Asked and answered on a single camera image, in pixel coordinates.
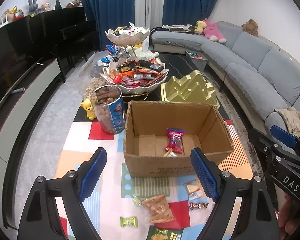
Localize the dark red candy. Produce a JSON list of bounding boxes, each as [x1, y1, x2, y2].
[[189, 202, 209, 210]]

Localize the clear cheese snack packet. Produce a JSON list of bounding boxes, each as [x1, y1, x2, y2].
[[184, 180, 204, 202]]

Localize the small green candy packet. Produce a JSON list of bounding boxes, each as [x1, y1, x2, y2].
[[120, 216, 138, 228]]

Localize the orange biscuit snack bag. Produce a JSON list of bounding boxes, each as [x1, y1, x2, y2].
[[141, 194, 175, 224]]

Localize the pale green candy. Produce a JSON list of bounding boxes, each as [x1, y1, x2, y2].
[[132, 193, 142, 206]]

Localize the green cracker snack bag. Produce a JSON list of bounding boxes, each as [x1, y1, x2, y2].
[[146, 226, 183, 240]]

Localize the red candy bag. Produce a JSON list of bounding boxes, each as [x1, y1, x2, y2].
[[165, 128, 185, 154]]

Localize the gold snack bar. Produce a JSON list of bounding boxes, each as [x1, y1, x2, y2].
[[164, 148, 178, 158]]

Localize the person's right hand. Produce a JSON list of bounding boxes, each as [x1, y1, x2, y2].
[[277, 194, 300, 240]]

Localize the beige blanket on sofa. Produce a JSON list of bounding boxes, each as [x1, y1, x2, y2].
[[275, 106, 300, 137]]

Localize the grey sectional sofa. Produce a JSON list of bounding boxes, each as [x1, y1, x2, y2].
[[151, 21, 300, 134]]

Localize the gold mountain-shaped tray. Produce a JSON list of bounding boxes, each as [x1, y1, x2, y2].
[[160, 70, 219, 108]]

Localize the grey toy storage bin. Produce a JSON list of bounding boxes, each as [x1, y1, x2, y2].
[[185, 50, 209, 72]]

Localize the brown teddy bear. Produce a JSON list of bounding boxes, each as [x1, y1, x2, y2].
[[242, 19, 258, 37]]

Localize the brown cardboard box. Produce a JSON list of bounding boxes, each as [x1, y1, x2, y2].
[[123, 101, 234, 177]]

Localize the yellow bear toy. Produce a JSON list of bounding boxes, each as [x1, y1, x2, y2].
[[80, 98, 96, 121]]

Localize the pink plush toy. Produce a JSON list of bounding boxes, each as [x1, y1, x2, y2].
[[204, 18, 226, 44]]

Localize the clear jar of nuts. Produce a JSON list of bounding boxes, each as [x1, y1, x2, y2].
[[90, 85, 125, 134]]

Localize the yellow plush toy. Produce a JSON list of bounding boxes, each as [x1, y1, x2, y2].
[[194, 21, 207, 35]]

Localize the bag of nuts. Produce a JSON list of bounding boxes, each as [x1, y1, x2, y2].
[[83, 77, 107, 99]]

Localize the tiered white snack bowl stand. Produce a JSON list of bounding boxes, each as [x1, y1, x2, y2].
[[97, 23, 169, 96]]

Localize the grey rabbit plush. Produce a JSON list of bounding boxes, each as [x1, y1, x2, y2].
[[28, 0, 38, 15]]

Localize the blue curtains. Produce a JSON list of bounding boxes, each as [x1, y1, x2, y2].
[[82, 0, 217, 48]]

